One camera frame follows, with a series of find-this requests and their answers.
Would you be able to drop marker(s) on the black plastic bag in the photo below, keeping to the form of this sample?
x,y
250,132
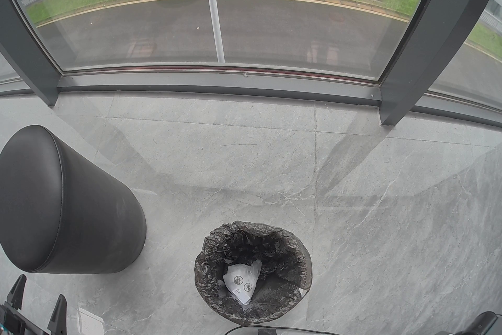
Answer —
x,y
282,263

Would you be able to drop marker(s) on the white printed wrapper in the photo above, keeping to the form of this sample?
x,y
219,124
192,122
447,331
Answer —
x,y
241,280

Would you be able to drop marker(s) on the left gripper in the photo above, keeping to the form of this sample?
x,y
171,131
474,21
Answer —
x,y
23,323

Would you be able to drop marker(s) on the dark grey round chair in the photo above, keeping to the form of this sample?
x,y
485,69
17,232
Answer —
x,y
78,200

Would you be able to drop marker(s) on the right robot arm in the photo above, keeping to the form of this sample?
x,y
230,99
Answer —
x,y
480,325

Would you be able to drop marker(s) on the window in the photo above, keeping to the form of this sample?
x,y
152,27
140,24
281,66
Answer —
x,y
196,84

